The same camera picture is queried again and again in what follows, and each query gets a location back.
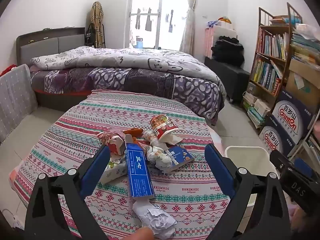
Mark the blue bucket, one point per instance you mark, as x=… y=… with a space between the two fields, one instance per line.
x=139 y=43

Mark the white plastic trash bin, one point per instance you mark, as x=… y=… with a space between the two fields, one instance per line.
x=250 y=157

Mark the blue biscuit box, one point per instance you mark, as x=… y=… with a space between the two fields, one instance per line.
x=181 y=156

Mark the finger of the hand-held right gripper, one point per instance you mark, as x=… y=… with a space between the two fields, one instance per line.
x=281 y=161

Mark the stack of books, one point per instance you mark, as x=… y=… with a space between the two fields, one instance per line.
x=257 y=110

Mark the white green tissue pack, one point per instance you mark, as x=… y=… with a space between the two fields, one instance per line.
x=116 y=167

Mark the blue toothpaste box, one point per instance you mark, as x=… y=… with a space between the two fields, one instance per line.
x=138 y=172

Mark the wooden bookshelf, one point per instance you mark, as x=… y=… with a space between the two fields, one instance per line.
x=290 y=30

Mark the striped patterned tablecloth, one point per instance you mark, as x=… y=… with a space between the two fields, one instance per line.
x=175 y=192

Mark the grey bed frame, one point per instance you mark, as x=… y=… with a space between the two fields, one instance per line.
x=50 y=45

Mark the red cloth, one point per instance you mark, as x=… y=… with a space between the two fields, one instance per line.
x=7 y=70

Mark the pile of papers and booklets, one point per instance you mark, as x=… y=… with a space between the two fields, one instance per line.
x=305 y=45

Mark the black hanging bag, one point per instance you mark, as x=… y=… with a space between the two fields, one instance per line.
x=90 y=36

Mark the white paper ball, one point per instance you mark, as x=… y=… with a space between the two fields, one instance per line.
x=160 y=158

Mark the window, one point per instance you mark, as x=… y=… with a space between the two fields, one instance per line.
x=157 y=0

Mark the blue water carton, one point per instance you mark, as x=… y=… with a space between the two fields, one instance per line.
x=272 y=137
x=287 y=120

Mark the dark hanging garment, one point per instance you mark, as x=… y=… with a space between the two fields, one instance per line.
x=138 y=18
x=148 y=20
x=171 y=21

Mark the white cartoon print duvet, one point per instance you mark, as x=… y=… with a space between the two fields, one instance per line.
x=125 y=57

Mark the red instant noodle cup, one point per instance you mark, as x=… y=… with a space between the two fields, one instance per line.
x=163 y=127

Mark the row of thin books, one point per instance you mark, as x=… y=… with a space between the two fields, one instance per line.
x=272 y=45

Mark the small crumpled white tissue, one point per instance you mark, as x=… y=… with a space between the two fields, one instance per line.
x=150 y=136

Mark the black storage bench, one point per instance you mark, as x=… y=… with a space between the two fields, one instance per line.
x=225 y=80

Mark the grey checked cushion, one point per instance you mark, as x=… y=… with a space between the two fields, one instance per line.
x=17 y=100

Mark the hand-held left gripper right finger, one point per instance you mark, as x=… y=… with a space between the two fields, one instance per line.
x=220 y=170

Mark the row of colourful books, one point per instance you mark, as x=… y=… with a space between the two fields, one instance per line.
x=266 y=77

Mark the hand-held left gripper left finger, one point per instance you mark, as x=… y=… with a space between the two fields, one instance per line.
x=96 y=170

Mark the colourful item on cabinet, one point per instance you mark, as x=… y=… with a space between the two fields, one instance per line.
x=224 y=20

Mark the pile of black clothes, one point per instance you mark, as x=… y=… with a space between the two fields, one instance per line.
x=227 y=51

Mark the purple patterned bed sheet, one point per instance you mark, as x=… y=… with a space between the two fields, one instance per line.
x=150 y=82

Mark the person's right forearm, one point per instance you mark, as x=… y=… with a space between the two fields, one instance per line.
x=301 y=220

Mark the beige curtain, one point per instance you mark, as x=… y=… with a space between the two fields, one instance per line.
x=188 y=25

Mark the person's left hand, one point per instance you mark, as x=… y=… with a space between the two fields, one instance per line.
x=138 y=234

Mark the red and white snack wrapper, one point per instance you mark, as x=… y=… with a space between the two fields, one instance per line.
x=113 y=142

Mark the plaid coat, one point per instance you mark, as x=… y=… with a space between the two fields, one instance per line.
x=98 y=22

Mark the brown cardboard box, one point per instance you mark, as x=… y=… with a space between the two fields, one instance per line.
x=305 y=80

